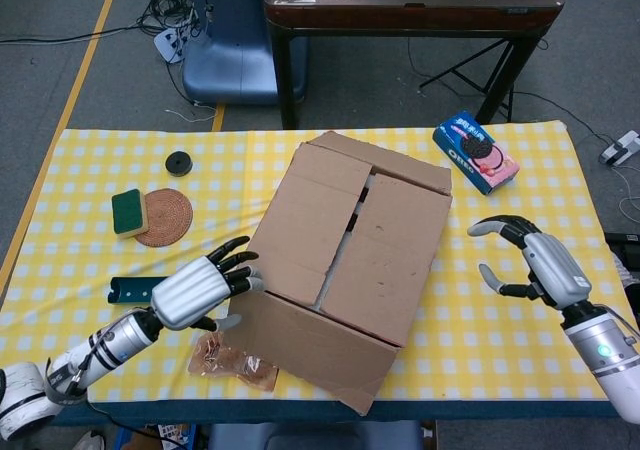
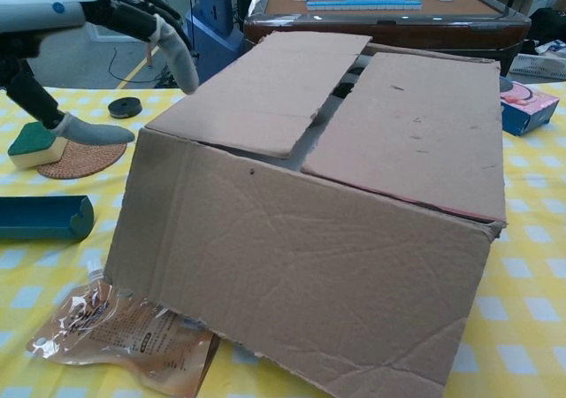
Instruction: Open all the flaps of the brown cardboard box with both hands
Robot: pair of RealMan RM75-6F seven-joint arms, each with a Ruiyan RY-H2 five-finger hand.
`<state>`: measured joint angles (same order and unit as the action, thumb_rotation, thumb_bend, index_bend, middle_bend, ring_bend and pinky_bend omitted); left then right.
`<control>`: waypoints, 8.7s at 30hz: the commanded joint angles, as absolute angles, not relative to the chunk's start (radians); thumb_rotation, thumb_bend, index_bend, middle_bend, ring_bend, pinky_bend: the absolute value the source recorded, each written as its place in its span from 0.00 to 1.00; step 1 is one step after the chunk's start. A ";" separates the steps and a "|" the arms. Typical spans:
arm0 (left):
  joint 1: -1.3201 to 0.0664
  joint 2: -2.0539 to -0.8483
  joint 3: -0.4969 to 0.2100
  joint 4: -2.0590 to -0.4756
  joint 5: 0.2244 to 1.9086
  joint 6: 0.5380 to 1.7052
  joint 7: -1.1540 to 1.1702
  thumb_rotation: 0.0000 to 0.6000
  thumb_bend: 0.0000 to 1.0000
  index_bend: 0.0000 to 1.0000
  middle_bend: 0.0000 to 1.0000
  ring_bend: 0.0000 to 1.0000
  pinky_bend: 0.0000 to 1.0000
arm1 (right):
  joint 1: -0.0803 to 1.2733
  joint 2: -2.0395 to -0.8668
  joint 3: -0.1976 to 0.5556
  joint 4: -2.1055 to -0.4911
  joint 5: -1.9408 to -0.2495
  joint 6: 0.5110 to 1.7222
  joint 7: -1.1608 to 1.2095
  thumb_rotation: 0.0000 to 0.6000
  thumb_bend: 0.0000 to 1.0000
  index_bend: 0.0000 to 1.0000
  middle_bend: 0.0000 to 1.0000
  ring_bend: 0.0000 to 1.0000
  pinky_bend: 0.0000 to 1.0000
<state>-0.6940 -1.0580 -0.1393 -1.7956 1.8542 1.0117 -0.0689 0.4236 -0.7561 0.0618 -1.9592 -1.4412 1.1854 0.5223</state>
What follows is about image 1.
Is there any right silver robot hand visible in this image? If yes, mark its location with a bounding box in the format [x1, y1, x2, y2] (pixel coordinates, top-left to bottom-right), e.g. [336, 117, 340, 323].
[467, 214, 592, 311]

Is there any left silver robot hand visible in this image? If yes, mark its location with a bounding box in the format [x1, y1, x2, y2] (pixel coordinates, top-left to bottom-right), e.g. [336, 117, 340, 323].
[149, 235, 265, 332]

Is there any brown cardboard box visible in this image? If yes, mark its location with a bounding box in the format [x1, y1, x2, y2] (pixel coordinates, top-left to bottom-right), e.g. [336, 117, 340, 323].
[219, 129, 455, 417]

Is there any blue Oreo cookie box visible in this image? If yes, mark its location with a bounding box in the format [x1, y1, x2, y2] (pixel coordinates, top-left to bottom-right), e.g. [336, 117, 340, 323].
[432, 109, 521, 196]

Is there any teal plastic tray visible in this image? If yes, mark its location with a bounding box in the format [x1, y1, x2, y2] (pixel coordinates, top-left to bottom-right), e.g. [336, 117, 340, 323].
[107, 275, 169, 307]

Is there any round woven coaster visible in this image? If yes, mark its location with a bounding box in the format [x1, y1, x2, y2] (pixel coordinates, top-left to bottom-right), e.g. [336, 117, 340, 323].
[133, 187, 194, 248]

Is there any orange spout pouch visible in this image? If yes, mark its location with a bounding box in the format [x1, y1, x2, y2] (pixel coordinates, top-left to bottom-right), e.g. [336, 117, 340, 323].
[187, 330, 280, 394]

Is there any yellow white checkered tablecloth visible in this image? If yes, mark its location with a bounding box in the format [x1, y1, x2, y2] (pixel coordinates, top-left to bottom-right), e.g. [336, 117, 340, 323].
[0, 119, 626, 404]

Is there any green yellow sponge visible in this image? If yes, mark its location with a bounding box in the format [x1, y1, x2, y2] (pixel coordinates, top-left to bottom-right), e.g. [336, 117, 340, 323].
[110, 187, 150, 241]

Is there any black round puck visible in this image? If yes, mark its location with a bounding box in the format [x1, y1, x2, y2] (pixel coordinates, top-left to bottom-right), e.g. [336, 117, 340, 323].
[165, 150, 194, 177]

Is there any white power adapter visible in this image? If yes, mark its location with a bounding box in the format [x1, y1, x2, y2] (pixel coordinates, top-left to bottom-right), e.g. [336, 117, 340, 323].
[599, 129, 640, 166]

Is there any white sneaker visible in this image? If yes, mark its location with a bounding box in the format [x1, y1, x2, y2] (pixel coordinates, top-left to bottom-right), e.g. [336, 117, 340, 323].
[74, 429, 107, 450]

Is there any blue grey robot body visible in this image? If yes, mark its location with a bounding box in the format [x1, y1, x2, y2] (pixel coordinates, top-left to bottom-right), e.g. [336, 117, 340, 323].
[207, 419, 424, 450]

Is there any white power strip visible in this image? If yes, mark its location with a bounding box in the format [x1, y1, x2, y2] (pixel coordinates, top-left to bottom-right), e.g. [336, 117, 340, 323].
[153, 25, 194, 64]

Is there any brown mahjong table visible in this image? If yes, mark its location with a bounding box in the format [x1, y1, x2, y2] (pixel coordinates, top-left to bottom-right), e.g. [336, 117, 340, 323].
[263, 0, 566, 130]

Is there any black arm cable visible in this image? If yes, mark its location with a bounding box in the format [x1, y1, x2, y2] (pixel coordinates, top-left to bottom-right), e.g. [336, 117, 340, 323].
[72, 329, 166, 427]

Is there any black floor cable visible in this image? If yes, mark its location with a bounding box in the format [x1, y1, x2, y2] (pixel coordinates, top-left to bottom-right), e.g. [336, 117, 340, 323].
[0, 22, 156, 46]

